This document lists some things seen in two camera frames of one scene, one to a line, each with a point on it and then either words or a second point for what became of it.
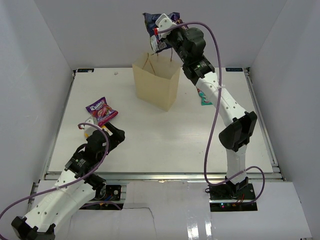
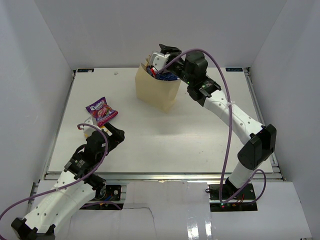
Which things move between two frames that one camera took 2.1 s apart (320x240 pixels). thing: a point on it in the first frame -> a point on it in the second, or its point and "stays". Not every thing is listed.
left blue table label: (85, 70) stays
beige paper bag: (156, 77) stays
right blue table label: (234, 69) stays
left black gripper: (118, 137) stays
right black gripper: (168, 38) -> (174, 51)
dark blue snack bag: (157, 43) -> (165, 76)
